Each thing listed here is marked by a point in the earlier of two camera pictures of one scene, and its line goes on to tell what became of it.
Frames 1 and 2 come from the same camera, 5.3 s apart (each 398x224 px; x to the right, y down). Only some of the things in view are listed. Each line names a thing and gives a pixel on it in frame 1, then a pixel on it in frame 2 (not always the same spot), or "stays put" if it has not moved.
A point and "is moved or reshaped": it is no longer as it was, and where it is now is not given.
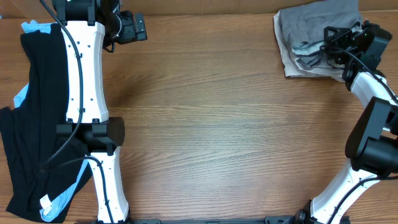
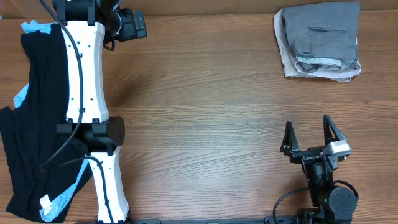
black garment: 40,164 stays put
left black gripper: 130,35 stays put
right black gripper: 341,33 -> 290,143
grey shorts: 305,24 is moved or reshaped
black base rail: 267,219 stays put
